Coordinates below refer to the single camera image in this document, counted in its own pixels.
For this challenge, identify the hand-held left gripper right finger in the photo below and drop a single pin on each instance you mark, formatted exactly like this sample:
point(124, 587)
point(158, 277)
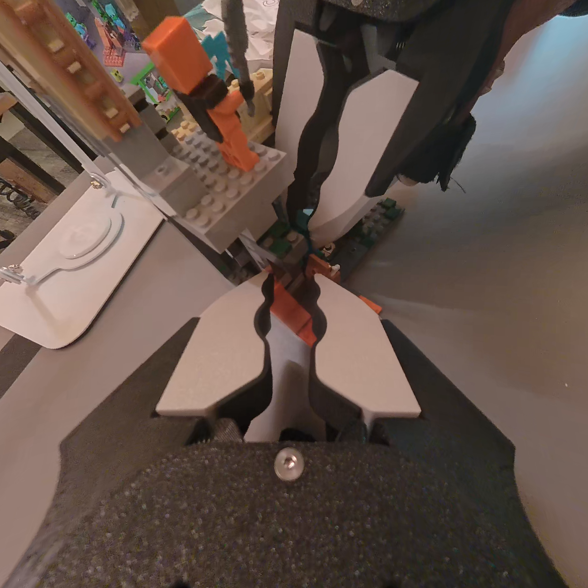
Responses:
point(367, 358)

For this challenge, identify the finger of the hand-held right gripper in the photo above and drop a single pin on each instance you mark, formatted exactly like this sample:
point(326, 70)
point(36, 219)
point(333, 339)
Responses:
point(376, 138)
point(296, 92)

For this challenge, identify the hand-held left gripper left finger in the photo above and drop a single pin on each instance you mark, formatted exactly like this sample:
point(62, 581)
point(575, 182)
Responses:
point(216, 358)

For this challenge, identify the toy brick cave model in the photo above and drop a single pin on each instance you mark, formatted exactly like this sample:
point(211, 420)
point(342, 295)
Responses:
point(239, 193)

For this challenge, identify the grey desk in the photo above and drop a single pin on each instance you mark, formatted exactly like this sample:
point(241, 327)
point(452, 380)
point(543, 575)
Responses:
point(482, 298)

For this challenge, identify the person's right hand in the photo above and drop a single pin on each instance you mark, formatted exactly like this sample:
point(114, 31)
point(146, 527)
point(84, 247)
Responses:
point(519, 32)

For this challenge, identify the pile of white plastic bags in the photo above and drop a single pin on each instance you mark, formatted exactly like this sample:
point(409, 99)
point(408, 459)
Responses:
point(259, 32)

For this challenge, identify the grey toy sword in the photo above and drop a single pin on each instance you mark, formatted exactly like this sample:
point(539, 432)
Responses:
point(239, 46)

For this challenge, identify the cyan toy pickaxe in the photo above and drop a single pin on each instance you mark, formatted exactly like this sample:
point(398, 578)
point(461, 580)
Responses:
point(218, 55)

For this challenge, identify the orange toy minifigure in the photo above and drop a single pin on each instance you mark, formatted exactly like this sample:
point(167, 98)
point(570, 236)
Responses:
point(183, 59)

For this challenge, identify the brown toy ladder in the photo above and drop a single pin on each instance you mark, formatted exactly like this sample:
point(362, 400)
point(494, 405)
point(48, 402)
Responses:
point(78, 73)

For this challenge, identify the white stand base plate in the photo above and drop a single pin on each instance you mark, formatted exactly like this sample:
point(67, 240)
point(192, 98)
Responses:
point(78, 285)

